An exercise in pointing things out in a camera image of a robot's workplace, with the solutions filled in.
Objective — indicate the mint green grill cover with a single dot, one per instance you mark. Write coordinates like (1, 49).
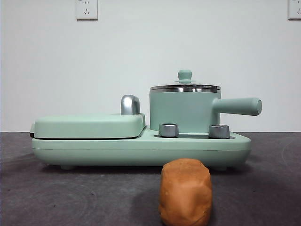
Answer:
(89, 124)

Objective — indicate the silver control knob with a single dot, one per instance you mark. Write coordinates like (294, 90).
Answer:
(219, 131)
(168, 130)

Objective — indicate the white wall socket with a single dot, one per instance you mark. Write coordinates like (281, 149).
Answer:
(295, 10)
(86, 10)

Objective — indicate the mint green breakfast machine base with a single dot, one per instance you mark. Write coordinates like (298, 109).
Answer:
(117, 150)

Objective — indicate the brown potato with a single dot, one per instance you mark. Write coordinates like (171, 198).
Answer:
(185, 193)

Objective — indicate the glass lid with green knob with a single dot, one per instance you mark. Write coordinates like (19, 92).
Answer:
(185, 75)

